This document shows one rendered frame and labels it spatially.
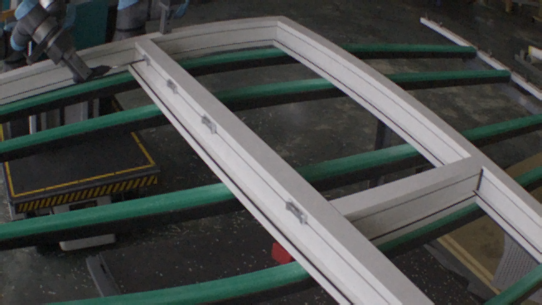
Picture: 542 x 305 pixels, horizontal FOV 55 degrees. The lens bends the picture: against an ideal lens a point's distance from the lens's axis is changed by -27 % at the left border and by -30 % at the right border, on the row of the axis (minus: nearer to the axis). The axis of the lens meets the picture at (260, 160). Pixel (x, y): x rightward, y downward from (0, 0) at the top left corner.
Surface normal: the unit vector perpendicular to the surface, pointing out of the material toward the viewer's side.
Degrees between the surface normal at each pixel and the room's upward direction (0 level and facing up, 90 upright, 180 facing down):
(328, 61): 90
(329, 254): 90
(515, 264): 0
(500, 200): 90
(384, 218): 90
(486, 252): 0
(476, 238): 0
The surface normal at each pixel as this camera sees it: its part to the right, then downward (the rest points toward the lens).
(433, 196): 0.48, 0.46
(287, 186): 0.07, -0.87
